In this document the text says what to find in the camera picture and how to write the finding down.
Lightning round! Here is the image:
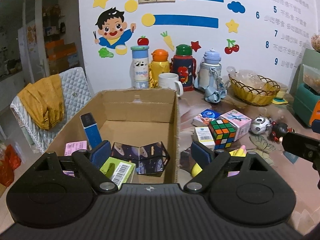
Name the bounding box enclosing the yellow purple toy gun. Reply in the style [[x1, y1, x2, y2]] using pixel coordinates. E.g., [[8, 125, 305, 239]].
[[191, 145, 247, 177]]

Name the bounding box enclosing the black-haired doll figure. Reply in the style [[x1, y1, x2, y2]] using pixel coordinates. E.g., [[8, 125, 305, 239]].
[[268, 121, 295, 143]]

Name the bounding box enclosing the pink flat box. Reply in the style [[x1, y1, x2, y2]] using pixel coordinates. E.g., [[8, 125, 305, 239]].
[[64, 140, 87, 156]]

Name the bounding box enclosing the white small barcode box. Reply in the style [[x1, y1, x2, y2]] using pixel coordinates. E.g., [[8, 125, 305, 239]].
[[193, 126, 215, 150]]

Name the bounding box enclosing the blue tall box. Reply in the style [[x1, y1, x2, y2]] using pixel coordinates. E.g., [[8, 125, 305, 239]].
[[80, 113, 102, 148]]

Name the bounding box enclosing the Rubik's cube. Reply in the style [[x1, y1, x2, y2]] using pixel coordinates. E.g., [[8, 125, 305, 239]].
[[208, 119, 236, 150]]

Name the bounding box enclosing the green barcode box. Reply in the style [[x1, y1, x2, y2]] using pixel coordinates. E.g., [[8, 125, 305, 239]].
[[100, 157, 138, 189]]

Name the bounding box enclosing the blue orange small box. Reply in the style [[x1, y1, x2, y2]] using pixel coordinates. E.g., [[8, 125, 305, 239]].
[[192, 109, 221, 127]]

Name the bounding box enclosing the pink airplane toy box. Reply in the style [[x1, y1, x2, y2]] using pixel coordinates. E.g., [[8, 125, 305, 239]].
[[220, 109, 252, 141]]

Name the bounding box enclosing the green storage container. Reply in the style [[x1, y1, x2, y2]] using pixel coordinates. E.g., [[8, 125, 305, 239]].
[[292, 49, 319, 127]]

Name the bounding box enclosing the white panda robot toy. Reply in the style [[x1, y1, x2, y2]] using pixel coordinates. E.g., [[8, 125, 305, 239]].
[[249, 116, 272, 135]]

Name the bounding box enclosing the yellow coaster with jar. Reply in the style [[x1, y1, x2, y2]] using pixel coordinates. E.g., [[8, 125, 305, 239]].
[[272, 82, 289, 105]]

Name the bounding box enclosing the dark space folding puzzle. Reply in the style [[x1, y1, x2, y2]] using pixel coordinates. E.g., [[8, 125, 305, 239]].
[[111, 141, 170, 175]]

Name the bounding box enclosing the cardboard milk box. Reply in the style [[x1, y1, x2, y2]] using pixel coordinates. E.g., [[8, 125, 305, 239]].
[[47, 89, 180, 184]]

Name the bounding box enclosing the quilted white chair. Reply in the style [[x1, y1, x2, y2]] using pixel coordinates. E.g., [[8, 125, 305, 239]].
[[10, 67, 91, 153]]

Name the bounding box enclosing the yellow wicker basket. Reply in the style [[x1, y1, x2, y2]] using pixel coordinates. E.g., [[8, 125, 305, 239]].
[[228, 75, 280, 107]]

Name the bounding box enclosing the yellow cloth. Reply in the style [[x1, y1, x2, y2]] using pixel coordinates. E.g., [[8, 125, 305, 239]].
[[18, 74, 65, 130]]

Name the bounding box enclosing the plastic bag in basket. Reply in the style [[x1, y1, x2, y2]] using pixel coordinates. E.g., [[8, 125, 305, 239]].
[[227, 66, 265, 89]]

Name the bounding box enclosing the white mug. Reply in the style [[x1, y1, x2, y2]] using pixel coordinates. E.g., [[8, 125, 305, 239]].
[[158, 73, 183, 97]]

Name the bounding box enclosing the navy dinosaur bottle green lid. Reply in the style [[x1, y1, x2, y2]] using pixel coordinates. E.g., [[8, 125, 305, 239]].
[[170, 44, 196, 92]]

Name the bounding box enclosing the panda print thermos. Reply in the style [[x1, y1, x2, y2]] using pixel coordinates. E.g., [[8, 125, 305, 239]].
[[131, 45, 149, 89]]

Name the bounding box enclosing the yellow orange-lid bottle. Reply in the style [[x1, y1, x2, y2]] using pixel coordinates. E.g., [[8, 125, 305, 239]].
[[149, 49, 170, 88]]

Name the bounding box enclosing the light blue strap bottle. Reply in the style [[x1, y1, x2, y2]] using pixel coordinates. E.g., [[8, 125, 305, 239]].
[[194, 48, 227, 103]]

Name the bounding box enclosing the cartoon boy wall sticker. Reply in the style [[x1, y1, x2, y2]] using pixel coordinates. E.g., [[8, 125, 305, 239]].
[[94, 7, 136, 49]]

